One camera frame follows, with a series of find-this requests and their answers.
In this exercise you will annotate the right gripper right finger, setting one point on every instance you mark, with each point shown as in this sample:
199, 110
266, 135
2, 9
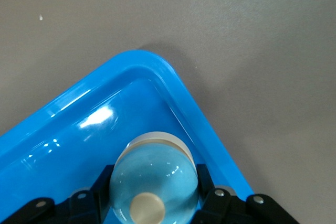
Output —
228, 211

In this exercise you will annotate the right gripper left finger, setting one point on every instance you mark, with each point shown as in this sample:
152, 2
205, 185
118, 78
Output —
84, 208

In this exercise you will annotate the blue round knob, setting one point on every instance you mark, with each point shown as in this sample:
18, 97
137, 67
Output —
155, 171

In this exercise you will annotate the blue plastic tray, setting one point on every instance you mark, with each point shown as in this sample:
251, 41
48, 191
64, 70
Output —
78, 142

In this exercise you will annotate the brown table mat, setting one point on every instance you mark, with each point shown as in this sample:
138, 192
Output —
236, 51

